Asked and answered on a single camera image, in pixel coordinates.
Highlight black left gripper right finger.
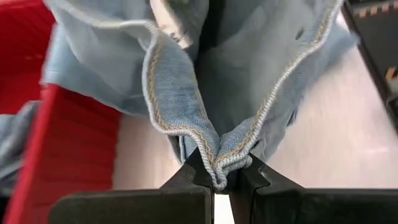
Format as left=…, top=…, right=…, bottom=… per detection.
left=229, top=153, right=398, bottom=224

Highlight red plastic laundry bin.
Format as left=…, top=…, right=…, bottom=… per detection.
left=0, top=0, right=123, bottom=224

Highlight blue striped shirt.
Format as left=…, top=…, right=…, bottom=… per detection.
left=0, top=101, right=43, bottom=198

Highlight light blue jeans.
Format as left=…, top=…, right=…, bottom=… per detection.
left=40, top=0, right=360, bottom=191

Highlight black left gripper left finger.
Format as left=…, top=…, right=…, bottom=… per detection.
left=49, top=147, right=215, bottom=224

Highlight black mat orange stripes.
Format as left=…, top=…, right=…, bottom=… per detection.
left=341, top=0, right=398, bottom=134

